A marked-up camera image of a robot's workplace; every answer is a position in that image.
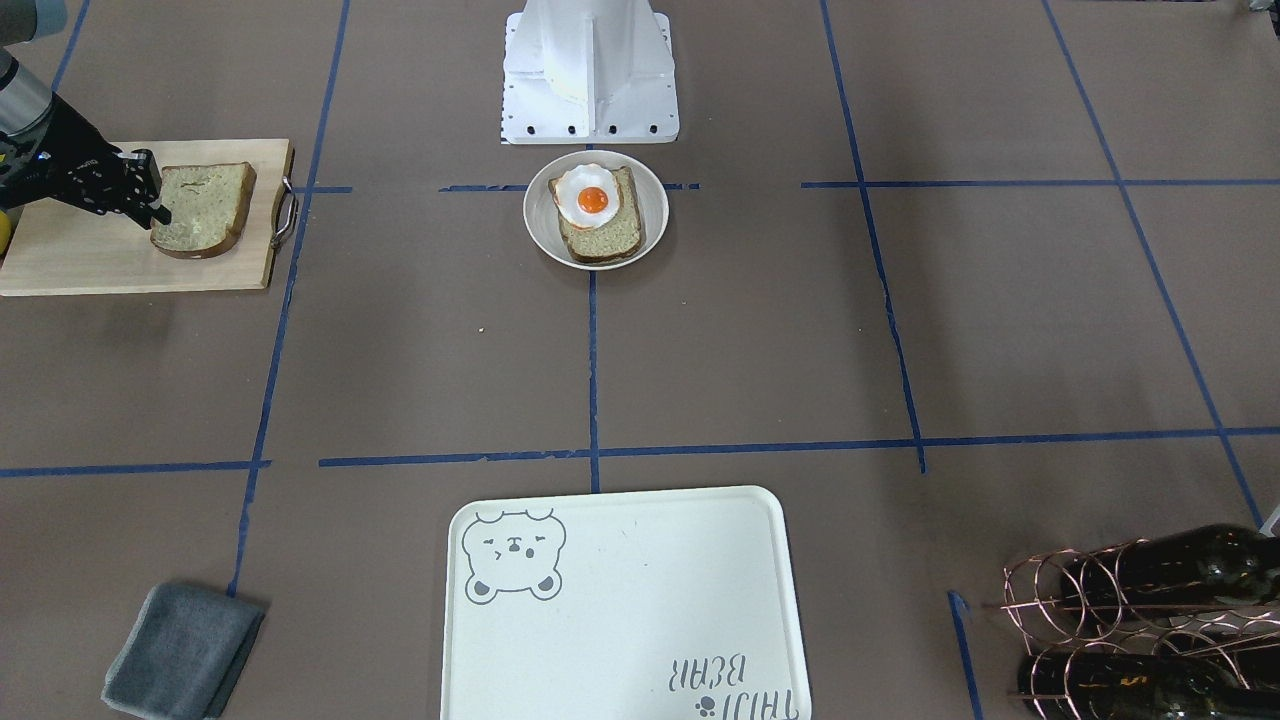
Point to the bread slice in plate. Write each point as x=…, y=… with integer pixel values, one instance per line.
x=616, y=239

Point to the white round plate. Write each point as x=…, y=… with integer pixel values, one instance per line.
x=541, y=216

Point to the bread slice top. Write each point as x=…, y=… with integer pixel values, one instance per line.
x=209, y=205

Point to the copper wire bottle rack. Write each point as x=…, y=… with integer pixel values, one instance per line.
x=1241, y=639

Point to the cream bear tray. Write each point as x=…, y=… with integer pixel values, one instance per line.
x=670, y=604

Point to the bread slice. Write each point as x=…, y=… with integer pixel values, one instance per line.
x=209, y=205
x=616, y=239

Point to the grey folded cloth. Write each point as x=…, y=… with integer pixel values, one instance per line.
x=185, y=654

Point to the wooden cutting board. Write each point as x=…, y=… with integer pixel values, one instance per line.
x=58, y=250

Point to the fried egg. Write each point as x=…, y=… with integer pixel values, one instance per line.
x=586, y=196

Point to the dark wine bottle lower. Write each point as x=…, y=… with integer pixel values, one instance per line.
x=1097, y=685

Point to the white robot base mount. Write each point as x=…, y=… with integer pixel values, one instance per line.
x=588, y=72

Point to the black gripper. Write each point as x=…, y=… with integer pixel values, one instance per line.
x=62, y=152

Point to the dark wine bottle upper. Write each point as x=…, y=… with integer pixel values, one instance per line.
x=1221, y=565

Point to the dark wine bottle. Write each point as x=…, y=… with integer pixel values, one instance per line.
x=1221, y=565
x=1097, y=685

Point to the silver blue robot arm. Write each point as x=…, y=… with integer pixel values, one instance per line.
x=24, y=97

